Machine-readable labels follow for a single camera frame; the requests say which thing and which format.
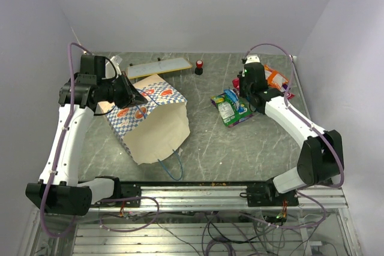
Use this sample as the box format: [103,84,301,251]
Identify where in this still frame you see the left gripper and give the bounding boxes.
[98,71,149,109]

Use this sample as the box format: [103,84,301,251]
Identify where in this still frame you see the orange snack packet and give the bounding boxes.
[264,65,289,92]

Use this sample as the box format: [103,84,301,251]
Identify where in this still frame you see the checkered paper bag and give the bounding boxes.
[99,74,190,181]

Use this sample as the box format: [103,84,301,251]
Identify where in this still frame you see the green snack packet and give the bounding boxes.
[211,93,250,123]

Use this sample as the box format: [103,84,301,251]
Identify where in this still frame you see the pink snack packet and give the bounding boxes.
[232,78,239,90]

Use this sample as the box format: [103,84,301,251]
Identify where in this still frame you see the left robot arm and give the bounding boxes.
[25,55,148,216]

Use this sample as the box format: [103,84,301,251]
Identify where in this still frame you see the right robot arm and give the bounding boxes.
[238,61,344,207]

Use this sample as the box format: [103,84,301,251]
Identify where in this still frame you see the yellow framed whiteboard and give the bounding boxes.
[126,58,192,79]

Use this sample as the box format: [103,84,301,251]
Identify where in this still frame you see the red black stamp knob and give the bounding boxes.
[194,60,203,75]

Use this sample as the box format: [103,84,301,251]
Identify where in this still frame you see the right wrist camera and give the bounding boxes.
[242,55,260,64]

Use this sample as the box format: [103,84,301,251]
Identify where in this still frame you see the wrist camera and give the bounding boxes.
[242,55,260,64]
[110,55,122,66]

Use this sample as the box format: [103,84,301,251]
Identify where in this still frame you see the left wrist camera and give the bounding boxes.
[110,55,122,66]

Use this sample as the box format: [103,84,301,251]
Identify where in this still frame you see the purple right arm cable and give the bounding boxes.
[242,43,345,230]

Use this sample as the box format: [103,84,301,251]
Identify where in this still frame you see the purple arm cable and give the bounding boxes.
[39,42,161,238]
[242,43,345,230]

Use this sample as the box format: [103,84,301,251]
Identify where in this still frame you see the aluminium mounting rail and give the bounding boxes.
[89,183,349,212]

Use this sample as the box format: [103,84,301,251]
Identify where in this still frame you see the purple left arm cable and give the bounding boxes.
[39,42,161,238]

